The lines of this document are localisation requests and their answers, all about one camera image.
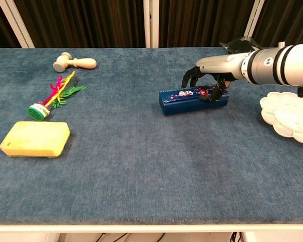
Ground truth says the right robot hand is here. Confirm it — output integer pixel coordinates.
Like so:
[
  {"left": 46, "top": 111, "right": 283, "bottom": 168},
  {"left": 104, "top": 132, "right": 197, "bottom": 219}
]
[{"left": 181, "top": 51, "right": 250, "bottom": 104}]

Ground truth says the blue rectangular box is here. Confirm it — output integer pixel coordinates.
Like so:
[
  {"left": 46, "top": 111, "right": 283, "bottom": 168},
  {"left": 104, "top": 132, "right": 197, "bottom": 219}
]
[{"left": 159, "top": 85, "right": 230, "bottom": 116}]

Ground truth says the black item in plastic bag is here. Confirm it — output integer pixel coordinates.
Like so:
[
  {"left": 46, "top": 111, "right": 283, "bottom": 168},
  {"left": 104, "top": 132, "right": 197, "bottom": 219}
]
[{"left": 219, "top": 36, "right": 265, "bottom": 55}]

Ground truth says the black curtain panel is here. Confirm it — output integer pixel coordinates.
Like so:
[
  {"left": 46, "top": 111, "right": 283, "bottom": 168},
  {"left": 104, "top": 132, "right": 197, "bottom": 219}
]
[
  {"left": 14, "top": 0, "right": 146, "bottom": 48},
  {"left": 158, "top": 0, "right": 256, "bottom": 48},
  {"left": 252, "top": 0, "right": 303, "bottom": 48},
  {"left": 0, "top": 0, "right": 22, "bottom": 48}
]

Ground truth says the white flower-shaped paint palette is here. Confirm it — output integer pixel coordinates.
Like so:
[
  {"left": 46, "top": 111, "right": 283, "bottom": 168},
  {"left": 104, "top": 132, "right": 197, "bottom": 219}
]
[{"left": 259, "top": 91, "right": 303, "bottom": 145}]

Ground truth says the small wooden mallet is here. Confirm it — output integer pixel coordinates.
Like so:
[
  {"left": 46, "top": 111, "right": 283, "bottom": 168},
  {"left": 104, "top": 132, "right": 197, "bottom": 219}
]
[{"left": 53, "top": 52, "right": 97, "bottom": 73}]

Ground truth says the blue table cloth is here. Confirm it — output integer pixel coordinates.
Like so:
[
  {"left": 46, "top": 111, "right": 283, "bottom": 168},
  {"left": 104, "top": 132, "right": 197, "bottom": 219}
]
[{"left": 0, "top": 47, "right": 303, "bottom": 225}]

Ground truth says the colourful feather shuttlecock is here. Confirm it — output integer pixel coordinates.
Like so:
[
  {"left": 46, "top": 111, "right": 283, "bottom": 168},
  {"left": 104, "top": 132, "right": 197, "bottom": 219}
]
[{"left": 27, "top": 71, "right": 88, "bottom": 122}]

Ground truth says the yellow sponge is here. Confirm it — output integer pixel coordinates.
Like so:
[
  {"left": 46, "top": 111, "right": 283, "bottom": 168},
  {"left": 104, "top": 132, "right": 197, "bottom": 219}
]
[{"left": 0, "top": 120, "right": 71, "bottom": 158}]

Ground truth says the white frame post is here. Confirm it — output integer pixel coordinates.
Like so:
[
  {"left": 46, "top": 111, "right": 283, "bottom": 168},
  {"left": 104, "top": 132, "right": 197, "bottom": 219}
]
[
  {"left": 243, "top": 0, "right": 265, "bottom": 38},
  {"left": 143, "top": 0, "right": 160, "bottom": 48},
  {"left": 0, "top": 0, "right": 35, "bottom": 48}
]

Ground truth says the black cable bundle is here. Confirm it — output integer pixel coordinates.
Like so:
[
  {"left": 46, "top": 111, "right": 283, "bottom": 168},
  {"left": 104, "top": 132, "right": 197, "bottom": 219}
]
[
  {"left": 229, "top": 231, "right": 243, "bottom": 242},
  {"left": 90, "top": 233, "right": 132, "bottom": 242}
]

